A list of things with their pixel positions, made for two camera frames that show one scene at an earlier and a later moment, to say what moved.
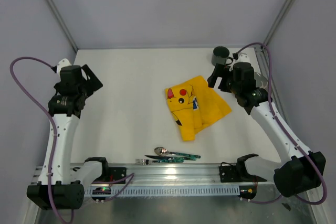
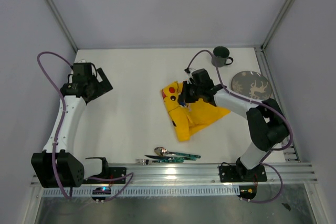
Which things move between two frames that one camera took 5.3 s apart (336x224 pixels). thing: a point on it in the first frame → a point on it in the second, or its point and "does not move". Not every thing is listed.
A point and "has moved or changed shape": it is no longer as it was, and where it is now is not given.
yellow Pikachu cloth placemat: [195, 106] has moved or changed shape
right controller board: [248, 191] does not move
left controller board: [101, 191] does not move
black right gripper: [218, 72] → [184, 97]
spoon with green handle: [163, 151] does not move
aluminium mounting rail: [197, 174] does not move
